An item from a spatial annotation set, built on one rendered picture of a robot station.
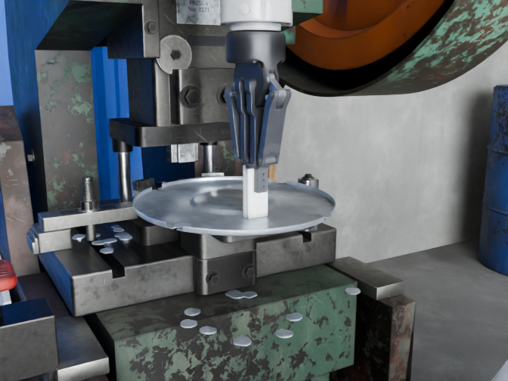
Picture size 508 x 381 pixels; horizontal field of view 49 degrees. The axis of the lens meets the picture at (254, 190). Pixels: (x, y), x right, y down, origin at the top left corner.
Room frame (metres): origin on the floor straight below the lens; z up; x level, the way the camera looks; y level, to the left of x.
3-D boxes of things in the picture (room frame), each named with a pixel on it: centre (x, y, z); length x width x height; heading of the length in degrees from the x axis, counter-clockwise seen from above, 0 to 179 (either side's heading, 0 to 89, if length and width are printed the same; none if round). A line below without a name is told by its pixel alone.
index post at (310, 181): (0.92, -0.09, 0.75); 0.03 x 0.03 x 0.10; 30
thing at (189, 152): (0.93, 0.12, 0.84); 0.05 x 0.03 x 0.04; 120
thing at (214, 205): (0.78, 0.03, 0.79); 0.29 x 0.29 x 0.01
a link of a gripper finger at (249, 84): (0.71, -0.01, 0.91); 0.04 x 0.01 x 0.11; 121
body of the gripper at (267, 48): (0.72, 0.00, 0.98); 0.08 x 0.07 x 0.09; 31
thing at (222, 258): (0.79, 0.04, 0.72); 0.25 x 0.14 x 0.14; 30
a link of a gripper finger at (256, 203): (0.71, 0.00, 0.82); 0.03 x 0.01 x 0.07; 121
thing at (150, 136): (0.95, 0.13, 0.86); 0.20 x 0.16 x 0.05; 120
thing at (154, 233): (0.95, 0.13, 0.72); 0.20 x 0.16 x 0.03; 120
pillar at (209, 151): (1.04, 0.08, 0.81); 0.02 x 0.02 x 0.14
